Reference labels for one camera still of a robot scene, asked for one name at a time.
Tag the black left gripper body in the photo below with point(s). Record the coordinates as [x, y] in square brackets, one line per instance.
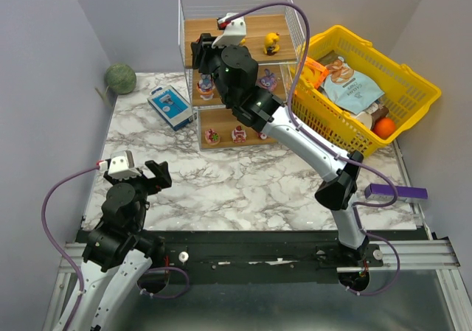
[148, 181]

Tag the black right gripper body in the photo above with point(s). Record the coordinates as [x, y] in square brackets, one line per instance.
[201, 51]

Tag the purple bunny orange ring toy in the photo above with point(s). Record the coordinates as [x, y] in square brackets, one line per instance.
[205, 87]

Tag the yellow duck toy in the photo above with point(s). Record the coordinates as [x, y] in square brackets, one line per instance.
[271, 43]

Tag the purple unicorn pink donut toy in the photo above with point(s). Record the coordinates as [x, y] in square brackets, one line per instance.
[268, 81]

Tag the pink bear strawberry tart toy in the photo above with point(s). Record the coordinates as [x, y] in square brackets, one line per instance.
[211, 137]

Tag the pink bear cake car toy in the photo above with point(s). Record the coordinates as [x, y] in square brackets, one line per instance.
[238, 135]

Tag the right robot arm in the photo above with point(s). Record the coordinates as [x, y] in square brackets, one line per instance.
[295, 132]

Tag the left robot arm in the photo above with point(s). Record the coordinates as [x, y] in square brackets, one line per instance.
[118, 250]

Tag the blue razor box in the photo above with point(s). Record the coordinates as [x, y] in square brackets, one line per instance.
[171, 106]

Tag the green yarn ball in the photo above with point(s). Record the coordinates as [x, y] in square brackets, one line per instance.
[120, 78]

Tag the orange snack packet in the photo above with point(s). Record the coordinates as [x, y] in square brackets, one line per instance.
[314, 73]

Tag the light blue snack bag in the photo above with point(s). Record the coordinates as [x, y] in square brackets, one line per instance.
[348, 88]

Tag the yellow plastic basket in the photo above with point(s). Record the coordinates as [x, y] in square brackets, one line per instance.
[406, 100]

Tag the orange fruit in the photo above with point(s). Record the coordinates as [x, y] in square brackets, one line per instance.
[384, 128]

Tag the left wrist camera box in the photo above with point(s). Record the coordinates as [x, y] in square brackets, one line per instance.
[122, 167]

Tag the white wire wooden shelf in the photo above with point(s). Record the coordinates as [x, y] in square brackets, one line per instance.
[261, 17]

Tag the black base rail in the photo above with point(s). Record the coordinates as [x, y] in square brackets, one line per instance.
[258, 257]

